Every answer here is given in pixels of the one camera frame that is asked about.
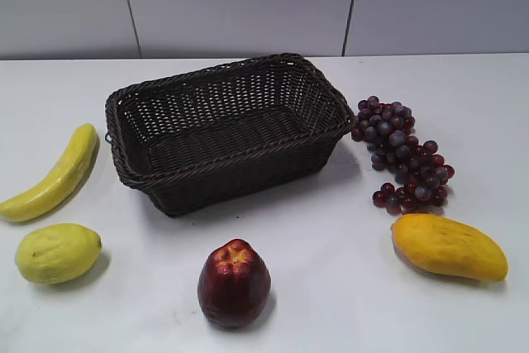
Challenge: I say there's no yellow banana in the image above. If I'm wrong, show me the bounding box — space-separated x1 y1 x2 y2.
1 123 98 222

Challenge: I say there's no dark brown wicker basket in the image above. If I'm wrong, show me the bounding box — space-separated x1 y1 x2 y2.
105 53 356 217

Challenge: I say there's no dark red apple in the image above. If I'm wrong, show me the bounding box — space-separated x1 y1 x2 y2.
198 239 271 327

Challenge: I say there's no purple grape bunch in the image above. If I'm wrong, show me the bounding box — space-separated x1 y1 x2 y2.
351 96 455 215

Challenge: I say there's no orange yellow mango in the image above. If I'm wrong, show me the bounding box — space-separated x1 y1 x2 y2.
391 213 508 282

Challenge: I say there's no yellow lemon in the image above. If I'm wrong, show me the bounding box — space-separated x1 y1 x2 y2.
15 223 102 284

